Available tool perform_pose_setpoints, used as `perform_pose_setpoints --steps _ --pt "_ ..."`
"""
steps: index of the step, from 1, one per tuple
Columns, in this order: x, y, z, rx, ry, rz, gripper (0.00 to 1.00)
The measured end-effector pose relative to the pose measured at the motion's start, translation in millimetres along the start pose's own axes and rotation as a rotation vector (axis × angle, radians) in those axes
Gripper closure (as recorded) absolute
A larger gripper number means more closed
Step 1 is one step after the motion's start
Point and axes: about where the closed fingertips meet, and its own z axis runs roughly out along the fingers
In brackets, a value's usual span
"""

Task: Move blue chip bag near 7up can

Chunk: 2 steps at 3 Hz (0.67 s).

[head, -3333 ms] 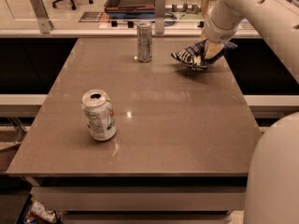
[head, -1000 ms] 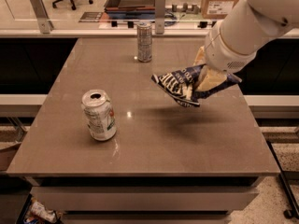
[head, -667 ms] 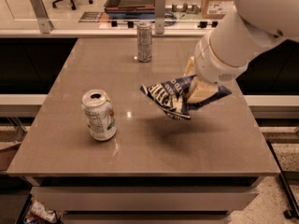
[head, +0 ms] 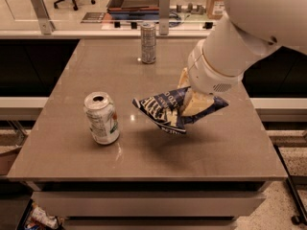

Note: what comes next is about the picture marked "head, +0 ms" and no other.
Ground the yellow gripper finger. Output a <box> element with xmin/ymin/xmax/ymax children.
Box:
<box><xmin>177</xmin><ymin>68</ymin><xmax>190</xmax><ymax>88</ymax></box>
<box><xmin>181</xmin><ymin>88</ymin><xmax>214</xmax><ymax>116</ymax></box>

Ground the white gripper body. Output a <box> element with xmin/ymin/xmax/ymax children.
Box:
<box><xmin>187</xmin><ymin>39</ymin><xmax>243</xmax><ymax>94</ymax></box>

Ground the blue chip bag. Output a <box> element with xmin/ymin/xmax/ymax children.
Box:
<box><xmin>132</xmin><ymin>86</ymin><xmax>228</xmax><ymax>134</ymax></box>

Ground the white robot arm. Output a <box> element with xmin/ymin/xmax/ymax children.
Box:
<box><xmin>179</xmin><ymin>0</ymin><xmax>307</xmax><ymax>116</ymax></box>

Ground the tall silver energy drink can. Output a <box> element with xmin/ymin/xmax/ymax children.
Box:
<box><xmin>140</xmin><ymin>23</ymin><xmax>156</xmax><ymax>64</ymax></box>

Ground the crushed white 7up can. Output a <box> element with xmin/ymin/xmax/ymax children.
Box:
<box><xmin>83</xmin><ymin>92</ymin><xmax>120</xmax><ymax>145</ymax></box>

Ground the cardboard box with label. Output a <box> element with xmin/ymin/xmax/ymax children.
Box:
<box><xmin>206</xmin><ymin>0</ymin><xmax>224</xmax><ymax>19</ymax></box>

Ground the bin with trash below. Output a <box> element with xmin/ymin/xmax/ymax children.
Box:
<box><xmin>16</xmin><ymin>199</ymin><xmax>64</xmax><ymax>230</ymax></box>

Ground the metal glass-railing post centre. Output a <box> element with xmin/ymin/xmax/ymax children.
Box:
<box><xmin>159</xmin><ymin>0</ymin><xmax>170</xmax><ymax>35</ymax></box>

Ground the metal glass-railing post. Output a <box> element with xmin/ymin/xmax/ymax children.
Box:
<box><xmin>31</xmin><ymin>0</ymin><xmax>55</xmax><ymax>35</ymax></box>
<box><xmin>159</xmin><ymin>0</ymin><xmax>170</xmax><ymax>35</ymax></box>

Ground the metal glass-railing post left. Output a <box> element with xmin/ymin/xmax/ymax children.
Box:
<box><xmin>31</xmin><ymin>0</ymin><xmax>55</xmax><ymax>35</ymax></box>

